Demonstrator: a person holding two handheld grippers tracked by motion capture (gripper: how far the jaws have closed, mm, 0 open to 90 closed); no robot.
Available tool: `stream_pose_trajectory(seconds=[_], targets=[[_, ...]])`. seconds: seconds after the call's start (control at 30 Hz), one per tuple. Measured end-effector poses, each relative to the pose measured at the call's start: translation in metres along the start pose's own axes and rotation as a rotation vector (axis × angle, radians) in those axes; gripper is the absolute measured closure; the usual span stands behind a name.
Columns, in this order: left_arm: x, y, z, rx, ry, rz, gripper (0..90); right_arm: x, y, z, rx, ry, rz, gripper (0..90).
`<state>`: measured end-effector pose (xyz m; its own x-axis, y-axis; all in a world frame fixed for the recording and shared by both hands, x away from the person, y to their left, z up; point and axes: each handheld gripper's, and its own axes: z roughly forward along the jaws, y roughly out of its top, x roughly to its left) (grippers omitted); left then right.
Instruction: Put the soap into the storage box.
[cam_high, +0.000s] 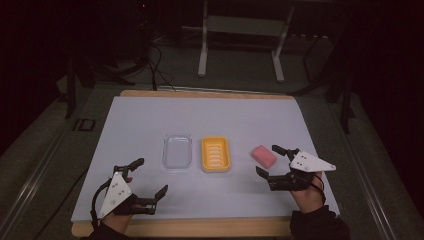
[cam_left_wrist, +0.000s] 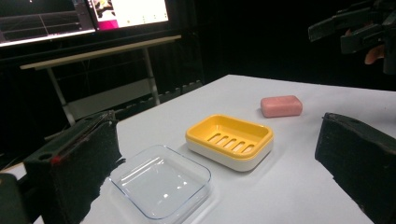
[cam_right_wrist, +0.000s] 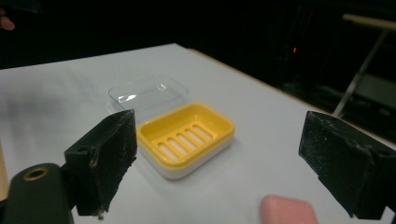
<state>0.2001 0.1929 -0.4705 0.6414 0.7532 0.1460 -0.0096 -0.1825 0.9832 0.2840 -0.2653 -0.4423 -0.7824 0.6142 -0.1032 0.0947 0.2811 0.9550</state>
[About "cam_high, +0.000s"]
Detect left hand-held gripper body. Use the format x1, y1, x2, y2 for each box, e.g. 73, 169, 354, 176
98, 165, 158, 220

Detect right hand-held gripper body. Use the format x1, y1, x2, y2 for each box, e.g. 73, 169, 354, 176
269, 148, 337, 192

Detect pink soap bar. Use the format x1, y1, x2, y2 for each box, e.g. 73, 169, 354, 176
250, 144, 278, 170

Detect person's left hand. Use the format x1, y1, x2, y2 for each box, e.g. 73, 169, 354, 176
100, 176, 146, 234

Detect person's right hand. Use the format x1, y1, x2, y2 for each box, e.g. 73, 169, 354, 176
289, 171, 326, 215

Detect white table cover sheet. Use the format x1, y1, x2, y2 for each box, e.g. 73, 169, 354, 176
70, 95, 341, 223

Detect clear plastic container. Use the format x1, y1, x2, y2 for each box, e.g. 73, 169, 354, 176
161, 133, 194, 170

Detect yellow soap dish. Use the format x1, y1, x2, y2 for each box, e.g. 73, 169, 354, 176
200, 135, 232, 173

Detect black stand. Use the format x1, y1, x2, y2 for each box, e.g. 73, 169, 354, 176
64, 56, 134, 120
288, 73, 357, 134

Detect white metal stand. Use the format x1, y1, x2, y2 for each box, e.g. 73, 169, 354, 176
181, 0, 296, 83

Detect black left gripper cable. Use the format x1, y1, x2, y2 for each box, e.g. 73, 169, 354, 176
89, 178, 113, 231

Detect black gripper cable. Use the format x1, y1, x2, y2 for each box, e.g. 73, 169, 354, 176
313, 173, 327, 204
89, 178, 113, 231

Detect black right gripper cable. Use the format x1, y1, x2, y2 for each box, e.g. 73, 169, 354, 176
313, 173, 327, 204

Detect metal floor rail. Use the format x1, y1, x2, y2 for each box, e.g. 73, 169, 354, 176
0, 131, 69, 234
328, 99, 398, 240

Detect black rectangular floor frame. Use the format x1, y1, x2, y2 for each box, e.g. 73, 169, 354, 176
72, 117, 97, 132

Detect black floor cables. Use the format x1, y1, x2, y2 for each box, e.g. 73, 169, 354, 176
146, 43, 178, 92

